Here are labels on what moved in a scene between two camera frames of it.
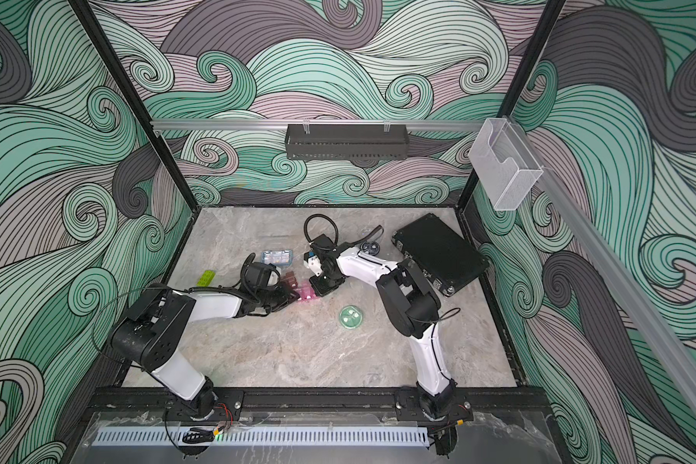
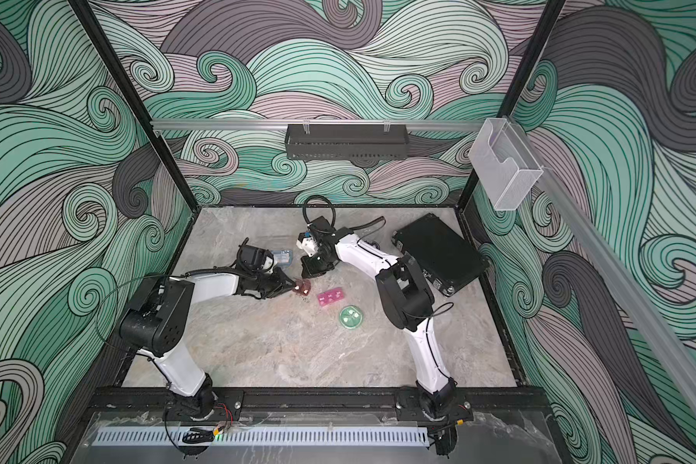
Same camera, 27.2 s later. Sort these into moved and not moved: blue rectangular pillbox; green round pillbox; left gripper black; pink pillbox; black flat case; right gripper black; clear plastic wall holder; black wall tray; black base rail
Moved: left gripper black; pink pillbox; right gripper black
Not moved: blue rectangular pillbox; black base rail; black wall tray; green round pillbox; black flat case; clear plastic wall holder
